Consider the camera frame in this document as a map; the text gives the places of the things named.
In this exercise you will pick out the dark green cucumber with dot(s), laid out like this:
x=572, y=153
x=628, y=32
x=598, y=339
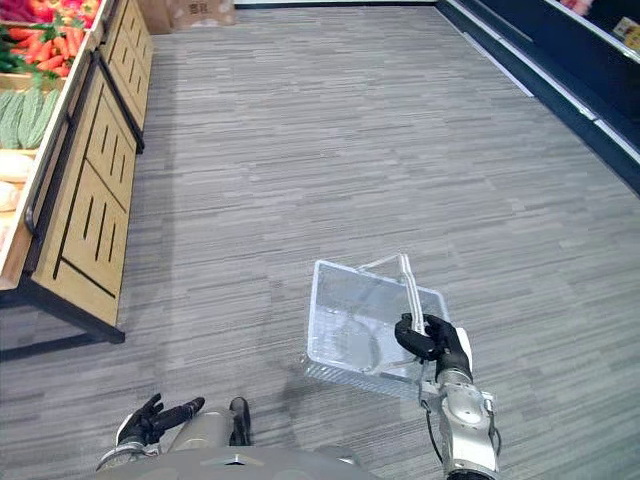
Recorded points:
x=7, y=60

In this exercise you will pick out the yellow product package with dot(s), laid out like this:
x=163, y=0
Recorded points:
x=627, y=32

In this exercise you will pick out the wooden produce stand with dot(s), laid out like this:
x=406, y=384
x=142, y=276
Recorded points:
x=131, y=55
x=95, y=200

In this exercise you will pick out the white radish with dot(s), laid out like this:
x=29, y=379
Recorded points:
x=15, y=167
x=9, y=196

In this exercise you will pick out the dark red chili pile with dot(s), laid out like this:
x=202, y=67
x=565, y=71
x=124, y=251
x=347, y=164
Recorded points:
x=14, y=10

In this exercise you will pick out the clear plastic shopping basket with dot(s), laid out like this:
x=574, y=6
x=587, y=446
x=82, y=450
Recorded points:
x=345, y=320

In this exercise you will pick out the dark robot foot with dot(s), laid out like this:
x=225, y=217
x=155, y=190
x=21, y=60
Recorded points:
x=240, y=420

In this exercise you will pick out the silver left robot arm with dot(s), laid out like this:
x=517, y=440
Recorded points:
x=117, y=454

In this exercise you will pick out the dark blue store shelf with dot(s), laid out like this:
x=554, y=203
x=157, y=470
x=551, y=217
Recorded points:
x=575, y=60

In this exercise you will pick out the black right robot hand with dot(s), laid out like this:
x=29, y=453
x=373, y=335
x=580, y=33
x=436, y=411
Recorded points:
x=450, y=345

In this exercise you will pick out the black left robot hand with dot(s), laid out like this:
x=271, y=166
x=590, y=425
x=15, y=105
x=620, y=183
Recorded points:
x=150, y=422

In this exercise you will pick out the grey robot torso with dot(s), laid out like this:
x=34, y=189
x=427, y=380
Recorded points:
x=235, y=470

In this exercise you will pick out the silver robot leg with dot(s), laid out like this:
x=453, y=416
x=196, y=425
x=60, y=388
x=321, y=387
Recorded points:
x=205, y=430

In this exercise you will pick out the brown cardboard box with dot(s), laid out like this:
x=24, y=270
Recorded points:
x=195, y=12

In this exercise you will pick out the orange carrot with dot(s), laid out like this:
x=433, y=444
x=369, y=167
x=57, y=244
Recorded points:
x=22, y=33
x=50, y=63
x=42, y=51
x=73, y=41
x=62, y=46

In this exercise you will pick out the red bell pepper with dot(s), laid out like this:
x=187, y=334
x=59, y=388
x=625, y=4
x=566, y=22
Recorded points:
x=71, y=5
x=42, y=9
x=90, y=9

